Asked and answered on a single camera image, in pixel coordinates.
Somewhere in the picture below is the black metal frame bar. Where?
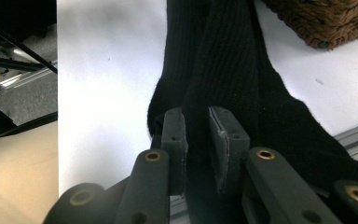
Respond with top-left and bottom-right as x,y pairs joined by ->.
0,110 -> 59,146

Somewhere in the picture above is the brown wicker basket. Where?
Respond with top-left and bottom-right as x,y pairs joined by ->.
260,0 -> 358,51

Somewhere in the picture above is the black sock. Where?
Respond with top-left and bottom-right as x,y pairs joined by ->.
146,0 -> 358,224

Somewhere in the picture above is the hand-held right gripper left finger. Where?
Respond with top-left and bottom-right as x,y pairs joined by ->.
160,106 -> 189,197

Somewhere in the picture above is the black metal stand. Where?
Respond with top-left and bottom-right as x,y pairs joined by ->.
0,13 -> 59,76

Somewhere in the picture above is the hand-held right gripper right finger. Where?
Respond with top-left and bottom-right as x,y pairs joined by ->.
208,105 -> 251,196

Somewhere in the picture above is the black curtain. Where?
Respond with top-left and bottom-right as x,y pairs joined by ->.
0,0 -> 58,54

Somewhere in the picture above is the aluminium floor rail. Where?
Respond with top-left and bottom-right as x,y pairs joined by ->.
0,61 -> 59,93

